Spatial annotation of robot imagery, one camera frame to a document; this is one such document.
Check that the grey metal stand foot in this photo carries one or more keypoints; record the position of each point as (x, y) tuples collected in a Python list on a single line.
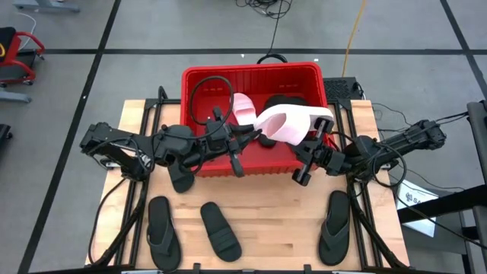
[(45, 4), (15, 97)]

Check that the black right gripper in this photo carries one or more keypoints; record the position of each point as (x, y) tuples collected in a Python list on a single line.
[(323, 156)]

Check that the black aluminium table frame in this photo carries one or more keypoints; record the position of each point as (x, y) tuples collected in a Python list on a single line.
[(344, 102)]

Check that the red mechanic creeper seat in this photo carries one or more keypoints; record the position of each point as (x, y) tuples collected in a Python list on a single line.
[(9, 49)]

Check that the black flip-flop sandal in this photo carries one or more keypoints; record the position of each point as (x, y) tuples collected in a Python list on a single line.
[(160, 209), (338, 205)]

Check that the black caster base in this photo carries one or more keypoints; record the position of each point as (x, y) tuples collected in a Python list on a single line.
[(4, 131)]

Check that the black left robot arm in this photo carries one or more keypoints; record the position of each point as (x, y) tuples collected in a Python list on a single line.
[(175, 139)]

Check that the black rubber slide sandal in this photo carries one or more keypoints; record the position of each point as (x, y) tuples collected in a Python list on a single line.
[(218, 228), (266, 141), (182, 182), (298, 102)]

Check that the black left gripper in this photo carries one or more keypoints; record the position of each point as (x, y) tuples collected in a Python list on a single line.
[(218, 141)]

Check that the black frame clamp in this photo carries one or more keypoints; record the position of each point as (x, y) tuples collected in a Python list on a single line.
[(307, 268), (196, 267)]

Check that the black perforated computer box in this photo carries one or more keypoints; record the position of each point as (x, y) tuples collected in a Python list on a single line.
[(338, 88)]

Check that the black metal beam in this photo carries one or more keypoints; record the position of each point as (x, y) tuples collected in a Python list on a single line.
[(449, 201)]

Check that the pink rubber slide sandal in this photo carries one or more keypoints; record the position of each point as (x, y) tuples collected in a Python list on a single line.
[(293, 122), (243, 106)]

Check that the red plastic storage bin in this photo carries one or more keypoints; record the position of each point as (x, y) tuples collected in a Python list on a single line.
[(266, 78)]

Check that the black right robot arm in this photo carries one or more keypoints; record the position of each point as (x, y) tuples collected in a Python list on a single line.
[(411, 139)]

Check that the white printed paper sheet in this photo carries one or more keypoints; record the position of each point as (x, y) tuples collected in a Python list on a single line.
[(418, 213)]

